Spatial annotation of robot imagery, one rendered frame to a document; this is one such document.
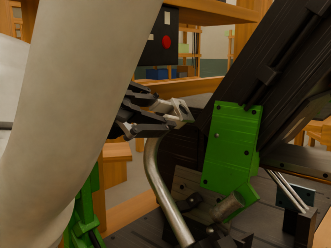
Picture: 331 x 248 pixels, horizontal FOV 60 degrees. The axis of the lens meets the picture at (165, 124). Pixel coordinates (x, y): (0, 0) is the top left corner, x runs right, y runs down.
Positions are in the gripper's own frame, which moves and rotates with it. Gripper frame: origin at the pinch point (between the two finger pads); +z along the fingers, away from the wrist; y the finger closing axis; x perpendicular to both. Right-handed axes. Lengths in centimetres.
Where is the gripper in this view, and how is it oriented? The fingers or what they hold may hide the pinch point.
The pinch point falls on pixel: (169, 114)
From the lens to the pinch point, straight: 57.5
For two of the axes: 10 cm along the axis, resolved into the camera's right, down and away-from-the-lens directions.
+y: -3.8, -8.2, 4.3
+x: -6.7, 5.7, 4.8
